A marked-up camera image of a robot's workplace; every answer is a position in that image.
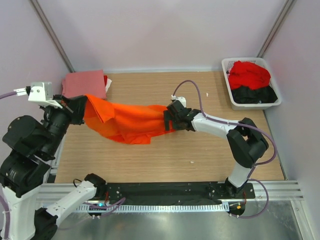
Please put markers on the white slotted cable duct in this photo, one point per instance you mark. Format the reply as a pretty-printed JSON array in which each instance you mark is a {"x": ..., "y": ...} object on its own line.
[{"x": 124, "y": 209}]

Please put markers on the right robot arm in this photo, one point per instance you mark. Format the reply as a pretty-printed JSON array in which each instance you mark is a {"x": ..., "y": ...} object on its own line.
[{"x": 246, "y": 143}]

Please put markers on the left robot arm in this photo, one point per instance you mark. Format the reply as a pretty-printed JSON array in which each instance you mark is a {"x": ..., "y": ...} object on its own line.
[{"x": 33, "y": 144}]

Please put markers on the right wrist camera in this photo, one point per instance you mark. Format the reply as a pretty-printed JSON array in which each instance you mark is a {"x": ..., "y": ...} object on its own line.
[{"x": 181, "y": 99}]

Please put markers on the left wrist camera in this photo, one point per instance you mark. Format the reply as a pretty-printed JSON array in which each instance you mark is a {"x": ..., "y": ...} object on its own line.
[{"x": 40, "y": 93}]

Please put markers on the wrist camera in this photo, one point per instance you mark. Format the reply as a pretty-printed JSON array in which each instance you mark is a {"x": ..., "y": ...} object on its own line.
[
  {"x": 40, "y": 93},
  {"x": 181, "y": 99}
]

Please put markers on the white plastic laundry basket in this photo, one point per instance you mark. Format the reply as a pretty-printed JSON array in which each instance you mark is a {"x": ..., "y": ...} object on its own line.
[{"x": 227, "y": 64}]

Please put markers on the orange t-shirt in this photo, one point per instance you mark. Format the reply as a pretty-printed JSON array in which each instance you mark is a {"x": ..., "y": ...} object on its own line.
[{"x": 124, "y": 123}]

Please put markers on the red t-shirt in basket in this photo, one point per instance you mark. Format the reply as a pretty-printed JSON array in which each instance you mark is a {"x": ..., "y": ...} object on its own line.
[{"x": 248, "y": 74}]

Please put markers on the black t-shirt in basket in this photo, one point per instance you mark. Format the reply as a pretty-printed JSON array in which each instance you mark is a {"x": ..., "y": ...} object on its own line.
[{"x": 245, "y": 95}]

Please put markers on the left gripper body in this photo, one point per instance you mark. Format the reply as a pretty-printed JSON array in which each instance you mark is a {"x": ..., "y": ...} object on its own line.
[{"x": 75, "y": 115}]

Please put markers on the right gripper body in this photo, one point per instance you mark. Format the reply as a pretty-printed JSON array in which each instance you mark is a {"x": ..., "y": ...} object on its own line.
[{"x": 168, "y": 117}]

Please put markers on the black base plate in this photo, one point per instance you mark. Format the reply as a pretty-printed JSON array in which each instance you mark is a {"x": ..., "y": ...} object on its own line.
[{"x": 211, "y": 190}]

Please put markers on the folded pink t-shirt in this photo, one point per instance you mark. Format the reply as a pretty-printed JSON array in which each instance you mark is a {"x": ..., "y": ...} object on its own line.
[{"x": 84, "y": 82}]

